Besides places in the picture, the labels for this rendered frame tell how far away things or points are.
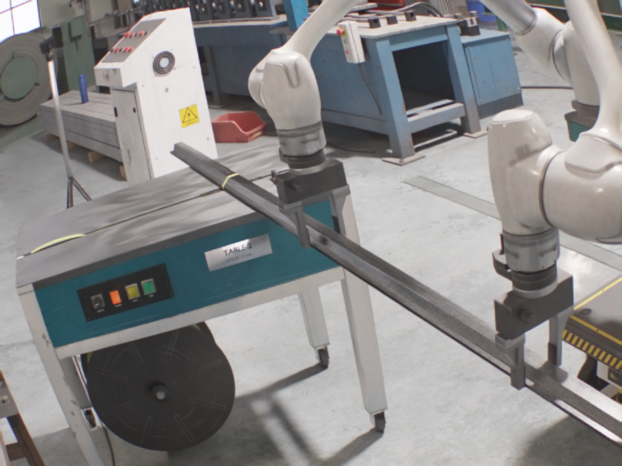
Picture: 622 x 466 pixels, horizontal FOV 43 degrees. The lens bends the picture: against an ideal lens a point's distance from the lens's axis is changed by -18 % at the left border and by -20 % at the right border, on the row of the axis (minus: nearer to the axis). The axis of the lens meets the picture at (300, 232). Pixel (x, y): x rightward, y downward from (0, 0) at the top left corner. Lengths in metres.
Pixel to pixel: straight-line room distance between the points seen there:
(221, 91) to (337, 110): 1.94
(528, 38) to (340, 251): 0.78
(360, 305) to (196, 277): 0.42
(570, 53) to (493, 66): 3.46
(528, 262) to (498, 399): 1.47
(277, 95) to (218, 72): 5.24
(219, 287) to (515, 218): 1.22
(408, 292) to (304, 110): 0.43
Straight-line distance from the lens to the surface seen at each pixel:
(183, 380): 2.51
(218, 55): 6.98
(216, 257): 2.22
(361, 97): 5.05
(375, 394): 2.50
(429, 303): 1.54
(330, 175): 1.90
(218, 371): 2.51
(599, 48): 1.16
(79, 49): 9.31
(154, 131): 4.31
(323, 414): 2.73
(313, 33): 1.97
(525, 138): 1.11
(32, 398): 3.28
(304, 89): 1.81
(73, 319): 2.22
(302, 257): 2.27
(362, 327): 2.39
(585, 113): 2.12
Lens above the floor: 1.43
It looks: 20 degrees down
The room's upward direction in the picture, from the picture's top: 12 degrees counter-clockwise
